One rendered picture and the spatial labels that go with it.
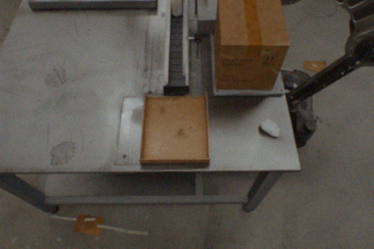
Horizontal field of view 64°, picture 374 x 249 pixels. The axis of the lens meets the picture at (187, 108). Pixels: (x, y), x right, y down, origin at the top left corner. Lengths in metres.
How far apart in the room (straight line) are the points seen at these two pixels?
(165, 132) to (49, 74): 0.62
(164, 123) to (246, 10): 0.54
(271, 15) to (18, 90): 1.10
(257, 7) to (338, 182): 1.35
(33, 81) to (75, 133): 0.35
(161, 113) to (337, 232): 1.33
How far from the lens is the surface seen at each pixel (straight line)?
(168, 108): 1.24
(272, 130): 1.20
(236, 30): 1.12
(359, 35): 1.52
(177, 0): 1.47
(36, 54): 1.60
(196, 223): 1.92
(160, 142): 1.17
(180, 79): 1.26
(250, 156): 1.16
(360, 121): 2.48
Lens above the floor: 1.88
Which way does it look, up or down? 58 degrees down
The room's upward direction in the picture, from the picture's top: 2 degrees counter-clockwise
